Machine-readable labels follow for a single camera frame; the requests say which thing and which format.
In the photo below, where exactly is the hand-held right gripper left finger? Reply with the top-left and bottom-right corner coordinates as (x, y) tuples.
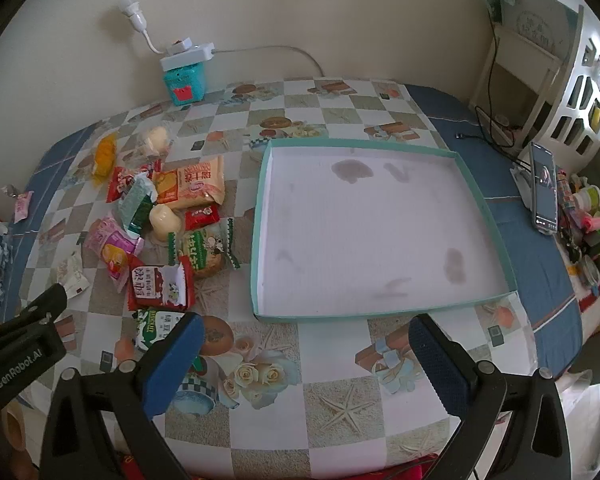
(40, 312), (206, 480)

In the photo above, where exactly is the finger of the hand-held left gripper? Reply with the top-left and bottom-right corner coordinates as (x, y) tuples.
(0, 282), (71, 346)

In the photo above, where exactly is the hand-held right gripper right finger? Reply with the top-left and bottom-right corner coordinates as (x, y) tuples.
(408, 312), (573, 480)

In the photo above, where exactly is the green white snack packet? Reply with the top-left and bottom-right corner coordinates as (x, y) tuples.
(117, 172), (158, 238)
(132, 309), (191, 352)

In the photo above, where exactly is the red brown biscuit packet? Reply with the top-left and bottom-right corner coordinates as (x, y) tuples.
(126, 255), (196, 312)

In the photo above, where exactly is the pink cake packet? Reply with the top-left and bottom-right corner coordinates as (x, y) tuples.
(83, 215), (145, 293)

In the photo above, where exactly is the green round cookie packet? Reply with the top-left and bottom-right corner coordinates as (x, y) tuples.
(167, 217), (241, 279)

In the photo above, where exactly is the round cream bun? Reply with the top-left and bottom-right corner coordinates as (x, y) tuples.
(149, 203), (185, 246)

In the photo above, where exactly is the large red snack packet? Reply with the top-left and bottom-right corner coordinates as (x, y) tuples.
(106, 160), (163, 204)

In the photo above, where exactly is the teal shallow cardboard box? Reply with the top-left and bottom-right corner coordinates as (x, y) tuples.
(250, 139), (518, 322)

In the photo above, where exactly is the small red candy packet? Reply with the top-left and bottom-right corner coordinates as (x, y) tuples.
(185, 204), (221, 231)

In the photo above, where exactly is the yellow cake packet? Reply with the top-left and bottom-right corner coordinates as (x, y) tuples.
(91, 132), (118, 178)

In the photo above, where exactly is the orange cracker packet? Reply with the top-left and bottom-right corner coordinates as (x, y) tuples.
(152, 155), (227, 210)

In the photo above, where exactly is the clear packet with cream bun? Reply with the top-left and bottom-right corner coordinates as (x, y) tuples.
(137, 125), (173, 158)

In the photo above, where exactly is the small white wrapper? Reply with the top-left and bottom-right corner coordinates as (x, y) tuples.
(57, 252), (91, 298)

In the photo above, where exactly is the small pink candy wrapper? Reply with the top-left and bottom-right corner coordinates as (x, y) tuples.
(12, 190), (35, 223)

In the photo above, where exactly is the checkered printed tablecloth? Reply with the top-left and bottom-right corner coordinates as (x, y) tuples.
(10, 76), (538, 480)

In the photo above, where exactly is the blue cloth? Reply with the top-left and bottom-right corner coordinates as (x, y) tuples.
(0, 82), (586, 378)

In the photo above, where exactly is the white plastic bag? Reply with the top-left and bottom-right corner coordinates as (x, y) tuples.
(555, 370), (600, 476)

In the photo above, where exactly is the white phone stand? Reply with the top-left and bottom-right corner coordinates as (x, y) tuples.
(510, 160), (536, 211)

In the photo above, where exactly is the black smartphone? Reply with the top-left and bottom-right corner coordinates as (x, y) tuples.
(529, 141), (560, 236)

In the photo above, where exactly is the pile of colourful stationery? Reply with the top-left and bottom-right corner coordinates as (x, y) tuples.
(555, 167), (600, 296)

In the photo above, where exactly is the teal toy box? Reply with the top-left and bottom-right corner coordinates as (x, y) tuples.
(162, 65), (207, 107)

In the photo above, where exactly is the white flexible plug adapter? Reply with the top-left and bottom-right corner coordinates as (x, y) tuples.
(117, 0), (166, 55)

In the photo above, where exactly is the white lattice chair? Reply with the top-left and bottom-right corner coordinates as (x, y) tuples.
(475, 0), (600, 161)

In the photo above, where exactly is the black charging cable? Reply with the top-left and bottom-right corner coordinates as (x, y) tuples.
(455, 5), (518, 150)

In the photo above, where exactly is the white power cable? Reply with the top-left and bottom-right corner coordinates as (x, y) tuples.
(212, 46), (326, 77)

